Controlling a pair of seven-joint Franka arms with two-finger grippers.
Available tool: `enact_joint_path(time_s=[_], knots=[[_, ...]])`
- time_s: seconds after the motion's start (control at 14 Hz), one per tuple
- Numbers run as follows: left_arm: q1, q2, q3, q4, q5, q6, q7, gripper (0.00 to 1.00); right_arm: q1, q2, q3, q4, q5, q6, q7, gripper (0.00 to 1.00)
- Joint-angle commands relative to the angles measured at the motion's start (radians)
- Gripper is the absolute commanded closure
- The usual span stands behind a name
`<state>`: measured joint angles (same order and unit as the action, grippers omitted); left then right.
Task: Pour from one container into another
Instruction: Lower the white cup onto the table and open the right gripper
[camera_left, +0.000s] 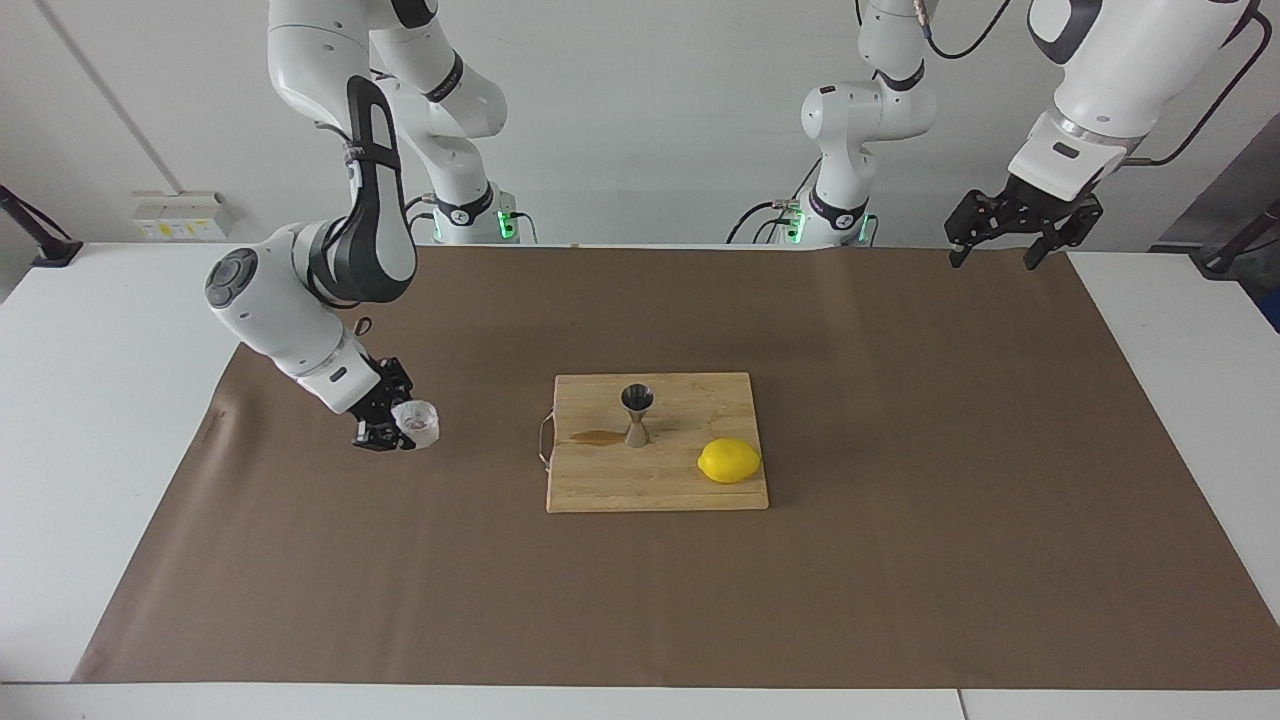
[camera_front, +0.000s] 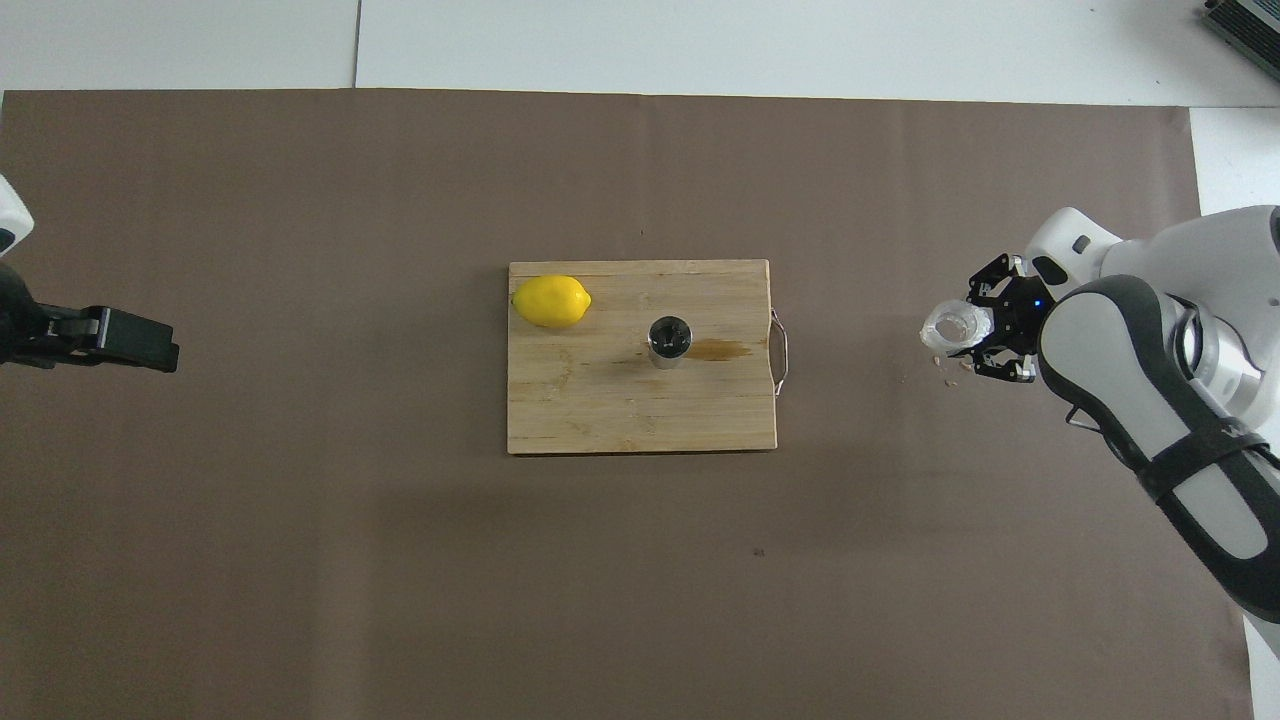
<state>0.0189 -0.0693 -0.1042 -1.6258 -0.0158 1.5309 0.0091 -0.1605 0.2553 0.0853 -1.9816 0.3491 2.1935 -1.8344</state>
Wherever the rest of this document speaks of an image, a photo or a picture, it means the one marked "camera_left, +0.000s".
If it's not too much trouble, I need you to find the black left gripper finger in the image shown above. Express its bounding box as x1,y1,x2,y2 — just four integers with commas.
945,191,1006,269
1023,205,1104,271

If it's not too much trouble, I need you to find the clear plastic cup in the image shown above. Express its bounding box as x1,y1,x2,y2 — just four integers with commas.
390,400,442,451

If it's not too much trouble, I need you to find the steel jigger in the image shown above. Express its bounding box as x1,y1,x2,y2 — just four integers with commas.
620,383,656,448

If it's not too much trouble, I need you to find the black clamp stand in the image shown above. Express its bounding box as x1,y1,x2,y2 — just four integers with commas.
1198,198,1280,278
0,185,83,268

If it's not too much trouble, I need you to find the dark grey panel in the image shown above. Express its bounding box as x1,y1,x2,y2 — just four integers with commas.
1150,115,1280,251

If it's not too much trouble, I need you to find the wooden cutting board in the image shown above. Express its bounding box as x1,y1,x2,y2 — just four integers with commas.
537,372,771,514

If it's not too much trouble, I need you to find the yellow lemon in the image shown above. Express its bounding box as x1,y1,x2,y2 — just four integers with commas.
697,437,763,485

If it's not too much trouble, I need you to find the brown paper mat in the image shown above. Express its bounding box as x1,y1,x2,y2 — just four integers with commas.
72,243,1280,691

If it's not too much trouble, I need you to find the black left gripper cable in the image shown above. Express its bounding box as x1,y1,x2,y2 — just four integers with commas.
1128,5,1273,168

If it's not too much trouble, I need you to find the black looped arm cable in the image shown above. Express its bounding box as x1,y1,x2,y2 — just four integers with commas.
920,0,1013,60

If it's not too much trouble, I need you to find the black base cable bundle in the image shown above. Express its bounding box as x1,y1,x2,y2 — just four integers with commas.
388,195,441,246
728,198,807,246

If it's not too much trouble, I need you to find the white wall socket box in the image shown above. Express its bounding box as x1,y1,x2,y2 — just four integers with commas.
133,192,233,242

